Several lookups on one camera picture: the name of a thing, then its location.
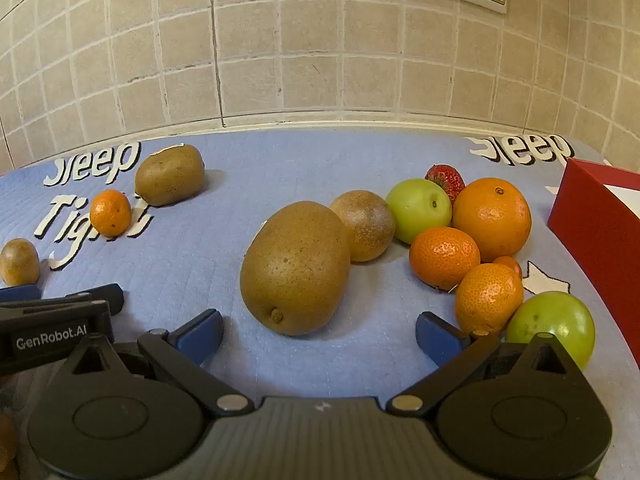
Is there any small orange fruit hidden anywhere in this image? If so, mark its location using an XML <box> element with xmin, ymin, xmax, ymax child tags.
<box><xmin>492</xmin><ymin>256</ymin><xmax>523</xmax><ymax>280</ymax></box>

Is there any round brown passion fruit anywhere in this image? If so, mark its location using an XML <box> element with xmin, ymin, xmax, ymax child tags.
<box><xmin>329</xmin><ymin>190</ymin><xmax>397</xmax><ymax>263</ymax></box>

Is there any large orange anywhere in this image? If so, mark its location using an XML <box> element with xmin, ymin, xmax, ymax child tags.
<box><xmin>452</xmin><ymin>178</ymin><xmax>532</xmax><ymax>263</ymax></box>

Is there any green apple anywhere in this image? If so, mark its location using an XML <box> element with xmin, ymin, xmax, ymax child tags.
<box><xmin>385</xmin><ymin>178</ymin><xmax>453</xmax><ymax>245</ymax></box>
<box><xmin>505</xmin><ymin>291</ymin><xmax>596</xmax><ymax>372</ymax></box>

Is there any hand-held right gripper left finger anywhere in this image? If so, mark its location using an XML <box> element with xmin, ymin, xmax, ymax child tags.
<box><xmin>61</xmin><ymin>308</ymin><xmax>254</xmax><ymax>417</ymax></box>

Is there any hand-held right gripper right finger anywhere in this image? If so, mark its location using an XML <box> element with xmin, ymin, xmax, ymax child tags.
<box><xmin>385</xmin><ymin>311</ymin><xmax>585</xmax><ymax>417</ymax></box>

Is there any small brown kiwi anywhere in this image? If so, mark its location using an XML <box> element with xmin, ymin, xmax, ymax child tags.
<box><xmin>135</xmin><ymin>144</ymin><xmax>206</xmax><ymax>207</ymax></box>
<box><xmin>0</xmin><ymin>238</ymin><xmax>40</xmax><ymax>287</ymax></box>

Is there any red box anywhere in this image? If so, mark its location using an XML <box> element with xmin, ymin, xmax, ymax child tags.
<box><xmin>547</xmin><ymin>158</ymin><xmax>640</xmax><ymax>318</ymax></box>

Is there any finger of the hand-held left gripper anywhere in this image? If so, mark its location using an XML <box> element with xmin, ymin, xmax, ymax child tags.
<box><xmin>62</xmin><ymin>283</ymin><xmax>125</xmax><ymax>317</ymax></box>
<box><xmin>0</xmin><ymin>284</ymin><xmax>42</xmax><ymax>305</ymax></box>

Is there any red strawberry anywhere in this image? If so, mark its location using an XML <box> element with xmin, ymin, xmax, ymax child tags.
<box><xmin>425</xmin><ymin>164</ymin><xmax>466</xmax><ymax>204</ymax></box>

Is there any large brown kiwi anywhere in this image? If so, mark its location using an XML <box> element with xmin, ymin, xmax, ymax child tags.
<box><xmin>240</xmin><ymin>201</ymin><xmax>352</xmax><ymax>337</ymax></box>

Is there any blue printed mat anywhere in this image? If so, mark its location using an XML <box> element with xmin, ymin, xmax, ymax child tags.
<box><xmin>0</xmin><ymin>129</ymin><xmax>632</xmax><ymax>413</ymax></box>

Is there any small mandarin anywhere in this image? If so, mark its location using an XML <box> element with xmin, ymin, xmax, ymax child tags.
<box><xmin>90</xmin><ymin>189</ymin><xmax>132</xmax><ymax>237</ymax></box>

